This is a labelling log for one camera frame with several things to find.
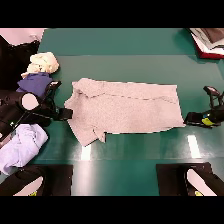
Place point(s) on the grey T-shirt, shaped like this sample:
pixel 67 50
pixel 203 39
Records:
pixel 126 106

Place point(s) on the cream garment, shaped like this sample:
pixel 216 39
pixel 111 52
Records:
pixel 43 61

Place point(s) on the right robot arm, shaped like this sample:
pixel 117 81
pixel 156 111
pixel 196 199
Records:
pixel 199 181

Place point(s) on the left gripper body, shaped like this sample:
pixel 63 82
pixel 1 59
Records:
pixel 65 114

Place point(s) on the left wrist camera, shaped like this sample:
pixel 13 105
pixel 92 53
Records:
pixel 53 86

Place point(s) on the purple garment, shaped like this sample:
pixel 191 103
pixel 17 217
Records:
pixel 35 83

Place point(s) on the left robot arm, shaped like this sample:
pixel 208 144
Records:
pixel 30 101

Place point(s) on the lavender garment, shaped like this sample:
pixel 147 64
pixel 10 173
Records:
pixel 21 146

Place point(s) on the black garment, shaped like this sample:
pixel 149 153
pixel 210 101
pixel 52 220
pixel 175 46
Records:
pixel 42 122
pixel 15 66

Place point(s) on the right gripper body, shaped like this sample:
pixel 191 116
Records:
pixel 196 119

